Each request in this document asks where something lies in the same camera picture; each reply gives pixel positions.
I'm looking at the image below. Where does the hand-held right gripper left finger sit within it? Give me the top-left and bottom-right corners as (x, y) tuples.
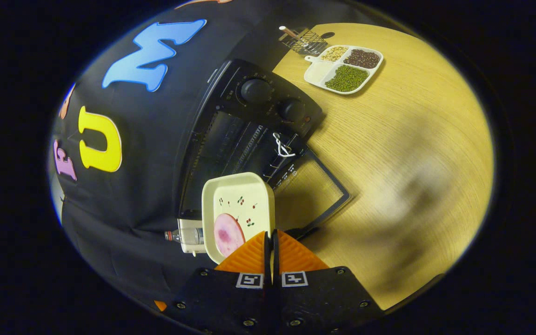
(154, 231), (273, 333)

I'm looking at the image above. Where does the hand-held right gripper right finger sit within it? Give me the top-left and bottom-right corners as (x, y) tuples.
(273, 229), (385, 334)

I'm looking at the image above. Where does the pink ham slice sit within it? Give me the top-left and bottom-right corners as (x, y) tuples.
(214, 213), (246, 258)

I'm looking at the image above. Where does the cream rectangular plate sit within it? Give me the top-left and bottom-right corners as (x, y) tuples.
(201, 172), (276, 265)

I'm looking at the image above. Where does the black electric oven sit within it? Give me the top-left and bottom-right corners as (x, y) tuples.
(177, 58), (352, 238)

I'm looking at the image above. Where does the white toaster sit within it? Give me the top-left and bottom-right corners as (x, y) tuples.
(177, 219), (208, 255)

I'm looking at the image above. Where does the clear plastic bottle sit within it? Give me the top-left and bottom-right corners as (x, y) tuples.
(165, 227), (203, 246)

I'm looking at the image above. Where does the black backdrop cloth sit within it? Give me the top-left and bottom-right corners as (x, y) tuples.
(49, 0), (296, 308)

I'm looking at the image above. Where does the white divided bean dish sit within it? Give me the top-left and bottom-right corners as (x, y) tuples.
(303, 45), (384, 95)

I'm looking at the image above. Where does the metal mesh holder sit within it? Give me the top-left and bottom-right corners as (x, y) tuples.
(279, 26), (328, 56)

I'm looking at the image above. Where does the wooden stick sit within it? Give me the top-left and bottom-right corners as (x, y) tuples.
(279, 26), (303, 45)

